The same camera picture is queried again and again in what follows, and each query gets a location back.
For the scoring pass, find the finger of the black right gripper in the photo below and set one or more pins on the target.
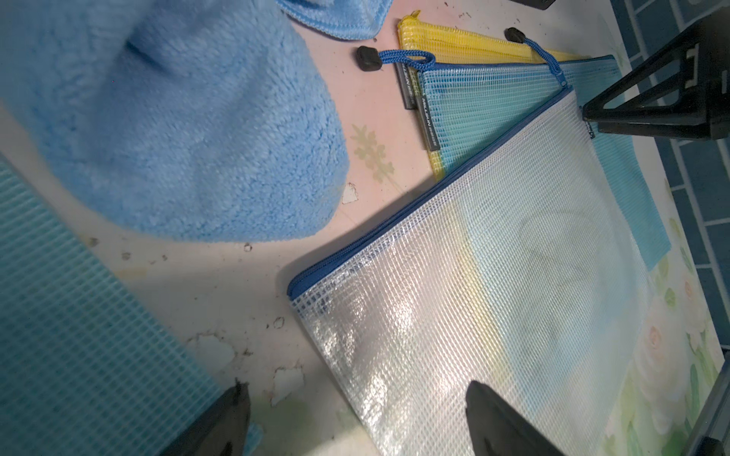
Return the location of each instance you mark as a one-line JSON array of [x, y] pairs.
[[679, 92]]

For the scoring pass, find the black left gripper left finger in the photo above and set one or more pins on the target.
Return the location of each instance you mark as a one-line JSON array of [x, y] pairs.
[[220, 430]]

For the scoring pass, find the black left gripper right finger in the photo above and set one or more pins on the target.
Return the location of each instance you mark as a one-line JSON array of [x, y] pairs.
[[497, 429]]

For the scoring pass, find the clear mesh document bag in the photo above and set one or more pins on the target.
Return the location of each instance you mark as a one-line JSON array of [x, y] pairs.
[[517, 270]]

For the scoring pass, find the light blue mesh document bag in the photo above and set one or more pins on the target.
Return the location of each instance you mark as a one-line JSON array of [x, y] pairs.
[[463, 108]]

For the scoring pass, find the yellow mesh document bag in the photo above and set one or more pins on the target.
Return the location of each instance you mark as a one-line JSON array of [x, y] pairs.
[[455, 46]]

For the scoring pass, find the blue microfiber cloth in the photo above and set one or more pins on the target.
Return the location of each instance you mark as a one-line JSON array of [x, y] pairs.
[[189, 120]]

